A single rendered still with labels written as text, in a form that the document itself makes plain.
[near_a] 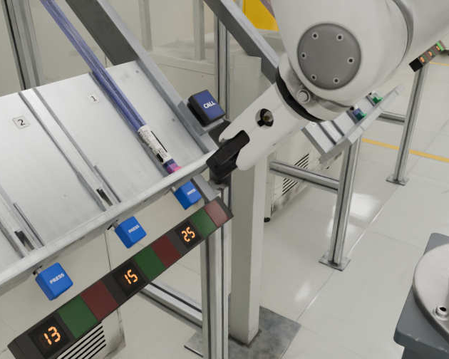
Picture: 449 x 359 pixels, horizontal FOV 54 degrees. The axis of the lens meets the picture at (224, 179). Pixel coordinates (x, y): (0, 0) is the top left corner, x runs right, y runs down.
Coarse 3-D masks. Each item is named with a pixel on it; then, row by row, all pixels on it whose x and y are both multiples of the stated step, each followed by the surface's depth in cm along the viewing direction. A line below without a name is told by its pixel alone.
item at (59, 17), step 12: (48, 0) 63; (48, 12) 63; (60, 12) 63; (60, 24) 63; (72, 36) 62; (84, 48) 62; (84, 60) 63; (96, 60) 63; (96, 72) 62; (108, 84) 62; (120, 96) 62; (120, 108) 62; (132, 108) 62; (132, 120) 62; (144, 120) 62; (168, 168) 61
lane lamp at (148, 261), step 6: (144, 252) 55; (150, 252) 56; (138, 258) 54; (144, 258) 55; (150, 258) 55; (156, 258) 56; (138, 264) 54; (144, 264) 55; (150, 264) 55; (156, 264) 55; (162, 264) 56; (144, 270) 54; (150, 270) 55; (156, 270) 55; (162, 270) 56; (150, 276) 54
